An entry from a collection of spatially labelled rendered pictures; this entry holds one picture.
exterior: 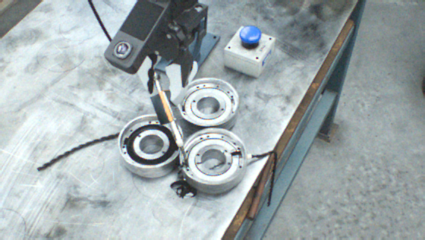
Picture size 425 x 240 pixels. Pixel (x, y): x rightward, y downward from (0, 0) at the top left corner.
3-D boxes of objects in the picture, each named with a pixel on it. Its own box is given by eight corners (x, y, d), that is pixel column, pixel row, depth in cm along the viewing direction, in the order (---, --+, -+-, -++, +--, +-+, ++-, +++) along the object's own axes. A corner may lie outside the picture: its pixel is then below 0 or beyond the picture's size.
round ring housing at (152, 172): (114, 177, 83) (110, 163, 79) (130, 125, 89) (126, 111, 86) (178, 185, 82) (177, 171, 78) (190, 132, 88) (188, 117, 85)
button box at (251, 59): (258, 79, 95) (259, 60, 91) (224, 66, 97) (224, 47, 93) (276, 52, 99) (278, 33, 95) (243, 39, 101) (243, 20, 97)
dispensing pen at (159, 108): (178, 178, 79) (140, 75, 79) (187, 173, 83) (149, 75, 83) (191, 174, 78) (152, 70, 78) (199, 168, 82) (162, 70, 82)
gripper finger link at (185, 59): (197, 85, 76) (190, 33, 70) (192, 91, 75) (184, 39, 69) (171, 77, 78) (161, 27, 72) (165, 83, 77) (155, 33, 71)
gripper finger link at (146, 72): (168, 77, 85) (177, 36, 78) (147, 98, 81) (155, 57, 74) (152, 67, 86) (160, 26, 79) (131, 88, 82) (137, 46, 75)
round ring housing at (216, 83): (232, 89, 93) (233, 74, 90) (243, 136, 87) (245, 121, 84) (174, 96, 93) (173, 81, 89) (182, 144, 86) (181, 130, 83)
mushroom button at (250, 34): (254, 61, 94) (256, 42, 90) (234, 54, 95) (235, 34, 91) (263, 48, 96) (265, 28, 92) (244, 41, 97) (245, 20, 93)
